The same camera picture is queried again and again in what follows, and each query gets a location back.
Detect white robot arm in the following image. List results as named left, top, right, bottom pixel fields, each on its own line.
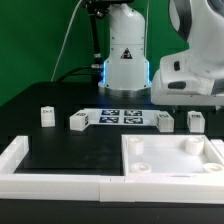
left=99, top=0, right=224, bottom=106

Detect white cable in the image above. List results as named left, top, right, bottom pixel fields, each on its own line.
left=50, top=0, right=84, bottom=83

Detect white marker tag sheet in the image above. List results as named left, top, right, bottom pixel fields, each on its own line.
left=85, top=108, right=156, bottom=126

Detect black cable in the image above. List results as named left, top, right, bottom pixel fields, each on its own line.
left=57, top=65, right=94, bottom=83

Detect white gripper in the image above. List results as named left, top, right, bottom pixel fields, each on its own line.
left=151, top=53, right=224, bottom=106

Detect white U-shaped fence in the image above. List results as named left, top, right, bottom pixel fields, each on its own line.
left=0, top=136, right=224, bottom=204

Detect white square tabletop part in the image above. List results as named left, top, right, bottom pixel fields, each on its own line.
left=122, top=135, right=224, bottom=176

